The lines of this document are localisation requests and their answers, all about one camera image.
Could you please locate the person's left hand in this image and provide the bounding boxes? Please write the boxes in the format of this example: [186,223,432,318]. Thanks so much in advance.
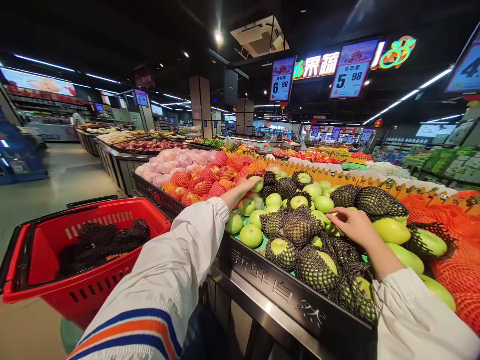
[233,176,265,202]

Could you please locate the person's right hand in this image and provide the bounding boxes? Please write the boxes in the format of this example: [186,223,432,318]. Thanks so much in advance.
[325,206,389,260]

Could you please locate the person's right fingers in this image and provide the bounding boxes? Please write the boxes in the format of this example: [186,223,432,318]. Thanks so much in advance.
[325,206,361,237]

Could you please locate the orange picket fence divider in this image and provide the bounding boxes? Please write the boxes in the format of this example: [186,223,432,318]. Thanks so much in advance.
[261,156,480,212]

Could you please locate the pile of netted green apples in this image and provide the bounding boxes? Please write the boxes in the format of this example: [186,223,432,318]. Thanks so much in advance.
[224,170,459,326]

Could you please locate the pile of red netted apples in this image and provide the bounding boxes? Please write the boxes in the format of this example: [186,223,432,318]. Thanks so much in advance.
[161,150,268,208]

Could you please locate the distant produce display tables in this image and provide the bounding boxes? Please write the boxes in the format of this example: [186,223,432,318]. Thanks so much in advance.
[194,133,376,170]

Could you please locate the pile of pink bagged fruit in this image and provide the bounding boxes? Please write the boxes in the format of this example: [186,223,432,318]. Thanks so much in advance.
[135,148,219,188]

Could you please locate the square store pillar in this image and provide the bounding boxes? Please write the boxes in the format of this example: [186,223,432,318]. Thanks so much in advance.
[188,75,214,140]

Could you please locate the black produce display bin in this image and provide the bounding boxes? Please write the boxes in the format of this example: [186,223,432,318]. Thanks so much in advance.
[132,169,379,360]

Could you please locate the hanging price sign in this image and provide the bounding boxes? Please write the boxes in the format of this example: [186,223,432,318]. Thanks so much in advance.
[329,37,380,100]
[444,22,480,95]
[269,56,298,103]

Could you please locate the heap of orange foam nets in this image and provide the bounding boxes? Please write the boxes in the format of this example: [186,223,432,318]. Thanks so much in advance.
[399,190,480,335]

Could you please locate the stack of green cartons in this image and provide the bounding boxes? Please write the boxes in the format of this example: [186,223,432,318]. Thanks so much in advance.
[403,145,480,190]

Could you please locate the illuminated fruit section sign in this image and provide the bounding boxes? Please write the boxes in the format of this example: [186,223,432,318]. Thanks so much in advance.
[293,35,418,82]

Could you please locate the dark produce display stand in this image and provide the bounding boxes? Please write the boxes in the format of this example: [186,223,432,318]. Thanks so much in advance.
[74,127,198,197]

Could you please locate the ceiling air conditioner unit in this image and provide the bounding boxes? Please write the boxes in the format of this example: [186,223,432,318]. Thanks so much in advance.
[230,15,291,60]

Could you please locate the person's legs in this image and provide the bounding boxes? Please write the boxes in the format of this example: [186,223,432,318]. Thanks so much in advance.
[179,302,235,360]

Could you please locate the heap of black foam nets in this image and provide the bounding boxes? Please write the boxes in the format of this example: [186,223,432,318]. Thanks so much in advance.
[57,218,152,279]

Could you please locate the red plastic shopping basket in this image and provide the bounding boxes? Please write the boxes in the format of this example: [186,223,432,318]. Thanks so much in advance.
[0,194,173,332]

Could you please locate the blue display rack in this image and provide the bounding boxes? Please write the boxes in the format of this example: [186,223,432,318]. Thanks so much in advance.
[0,106,50,186]

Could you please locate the grocery wall shelves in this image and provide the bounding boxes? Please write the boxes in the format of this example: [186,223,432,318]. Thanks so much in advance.
[0,67,95,144]

